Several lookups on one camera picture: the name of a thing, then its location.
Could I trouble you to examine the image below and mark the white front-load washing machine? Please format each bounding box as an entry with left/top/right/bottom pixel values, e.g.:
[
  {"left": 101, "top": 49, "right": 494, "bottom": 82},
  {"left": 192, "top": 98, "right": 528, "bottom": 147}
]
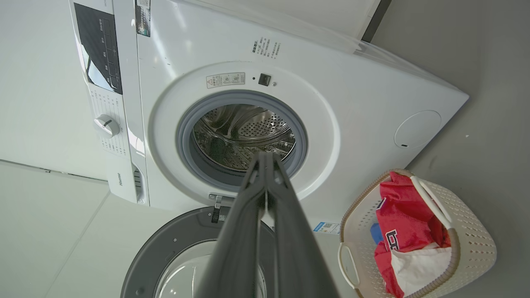
[{"left": 68, "top": 0, "right": 470, "bottom": 237}]

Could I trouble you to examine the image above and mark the round white filter cover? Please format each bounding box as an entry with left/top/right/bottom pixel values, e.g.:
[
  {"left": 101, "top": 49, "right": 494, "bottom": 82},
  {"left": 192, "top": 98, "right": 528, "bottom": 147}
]
[{"left": 393, "top": 110, "right": 443, "bottom": 149}]

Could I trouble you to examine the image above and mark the dark energy label sticker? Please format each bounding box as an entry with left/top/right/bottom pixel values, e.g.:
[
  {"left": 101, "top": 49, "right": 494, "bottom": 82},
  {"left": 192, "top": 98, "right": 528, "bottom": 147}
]
[{"left": 135, "top": 0, "right": 151, "bottom": 38}]

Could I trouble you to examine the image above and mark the white warning label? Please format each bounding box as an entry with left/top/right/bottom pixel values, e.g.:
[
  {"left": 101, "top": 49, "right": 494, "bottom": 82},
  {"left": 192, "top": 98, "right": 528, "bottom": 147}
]
[{"left": 206, "top": 72, "right": 246, "bottom": 89}]

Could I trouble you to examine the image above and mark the blue garment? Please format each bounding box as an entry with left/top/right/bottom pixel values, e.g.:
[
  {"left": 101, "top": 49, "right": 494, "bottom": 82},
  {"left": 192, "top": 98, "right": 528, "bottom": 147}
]
[{"left": 370, "top": 223, "right": 385, "bottom": 245}]

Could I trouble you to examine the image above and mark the white detergent drawer with logo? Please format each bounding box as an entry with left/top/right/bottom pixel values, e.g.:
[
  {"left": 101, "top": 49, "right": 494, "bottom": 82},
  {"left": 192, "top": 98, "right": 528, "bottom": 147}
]
[{"left": 105, "top": 152, "right": 150, "bottom": 206}]

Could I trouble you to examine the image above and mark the small blue label sticker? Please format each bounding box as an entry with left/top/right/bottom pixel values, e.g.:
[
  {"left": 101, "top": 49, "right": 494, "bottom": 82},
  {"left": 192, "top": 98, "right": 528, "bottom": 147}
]
[{"left": 313, "top": 221, "right": 341, "bottom": 235}]

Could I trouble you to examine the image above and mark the beige perforated laundry basket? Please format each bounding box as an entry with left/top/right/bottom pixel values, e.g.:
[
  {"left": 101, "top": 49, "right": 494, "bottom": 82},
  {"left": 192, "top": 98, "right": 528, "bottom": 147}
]
[{"left": 337, "top": 168, "right": 497, "bottom": 298}]

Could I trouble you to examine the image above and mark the black glossy control display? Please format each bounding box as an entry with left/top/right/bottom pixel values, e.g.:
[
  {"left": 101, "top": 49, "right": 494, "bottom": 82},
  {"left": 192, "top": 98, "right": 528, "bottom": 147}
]
[{"left": 73, "top": 2, "right": 123, "bottom": 95}]

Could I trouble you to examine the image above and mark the metal door hinge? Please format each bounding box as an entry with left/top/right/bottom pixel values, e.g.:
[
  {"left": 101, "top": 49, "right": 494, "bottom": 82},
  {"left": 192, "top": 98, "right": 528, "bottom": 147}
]
[{"left": 208, "top": 193, "right": 235, "bottom": 224}]

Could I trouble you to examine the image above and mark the white round program dial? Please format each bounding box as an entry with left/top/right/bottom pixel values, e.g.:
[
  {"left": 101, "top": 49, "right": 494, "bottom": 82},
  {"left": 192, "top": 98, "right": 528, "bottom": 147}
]
[{"left": 94, "top": 115, "right": 121, "bottom": 138}]

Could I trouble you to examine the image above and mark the red jersey with lettering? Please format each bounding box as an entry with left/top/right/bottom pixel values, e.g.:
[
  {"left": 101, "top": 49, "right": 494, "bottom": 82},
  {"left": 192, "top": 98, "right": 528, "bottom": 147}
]
[{"left": 373, "top": 171, "right": 452, "bottom": 298}]

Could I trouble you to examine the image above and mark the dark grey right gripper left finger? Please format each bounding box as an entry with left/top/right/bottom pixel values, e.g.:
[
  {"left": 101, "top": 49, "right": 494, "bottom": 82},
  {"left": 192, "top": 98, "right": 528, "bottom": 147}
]
[{"left": 195, "top": 153, "right": 267, "bottom": 298}]

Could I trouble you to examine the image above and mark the white garment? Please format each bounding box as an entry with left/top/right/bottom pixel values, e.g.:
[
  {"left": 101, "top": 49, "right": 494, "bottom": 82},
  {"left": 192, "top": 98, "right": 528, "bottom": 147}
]
[{"left": 390, "top": 242, "right": 453, "bottom": 297}]

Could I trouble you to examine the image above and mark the grey round washer door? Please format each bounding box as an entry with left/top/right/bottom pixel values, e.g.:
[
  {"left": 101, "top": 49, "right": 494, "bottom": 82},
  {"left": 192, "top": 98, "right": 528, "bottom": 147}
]
[{"left": 120, "top": 206, "right": 277, "bottom": 298}]

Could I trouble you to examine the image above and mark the steel perforated washer drum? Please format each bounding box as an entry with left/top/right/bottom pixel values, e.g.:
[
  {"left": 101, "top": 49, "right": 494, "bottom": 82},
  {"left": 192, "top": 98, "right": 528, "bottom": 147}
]
[{"left": 192, "top": 103, "right": 297, "bottom": 173}]

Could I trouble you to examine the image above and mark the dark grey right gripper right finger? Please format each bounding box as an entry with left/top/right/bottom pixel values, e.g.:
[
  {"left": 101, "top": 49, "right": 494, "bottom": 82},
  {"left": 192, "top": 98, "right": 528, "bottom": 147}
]
[{"left": 265, "top": 153, "right": 341, "bottom": 298}]

